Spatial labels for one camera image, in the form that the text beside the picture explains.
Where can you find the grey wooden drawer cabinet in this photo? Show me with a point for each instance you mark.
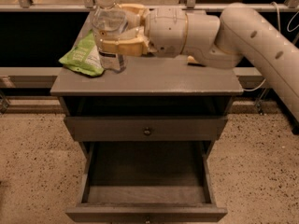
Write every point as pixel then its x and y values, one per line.
pixel 150 87

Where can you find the clear plastic water bottle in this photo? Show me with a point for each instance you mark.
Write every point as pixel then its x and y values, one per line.
pixel 108 22

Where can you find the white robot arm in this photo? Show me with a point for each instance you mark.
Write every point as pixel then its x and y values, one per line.
pixel 238 33

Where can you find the open grey middle drawer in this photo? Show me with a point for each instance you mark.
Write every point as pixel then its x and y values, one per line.
pixel 146 183

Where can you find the round drawer knob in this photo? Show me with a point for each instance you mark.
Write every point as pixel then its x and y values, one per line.
pixel 147 131

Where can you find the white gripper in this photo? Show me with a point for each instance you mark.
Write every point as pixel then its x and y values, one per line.
pixel 166 30

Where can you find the green snack bag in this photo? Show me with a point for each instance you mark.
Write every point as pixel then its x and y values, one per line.
pixel 84 57

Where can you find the closed upper grey drawer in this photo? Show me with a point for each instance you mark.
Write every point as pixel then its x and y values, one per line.
pixel 92 129

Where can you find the yellow sponge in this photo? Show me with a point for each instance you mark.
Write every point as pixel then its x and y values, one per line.
pixel 190 59

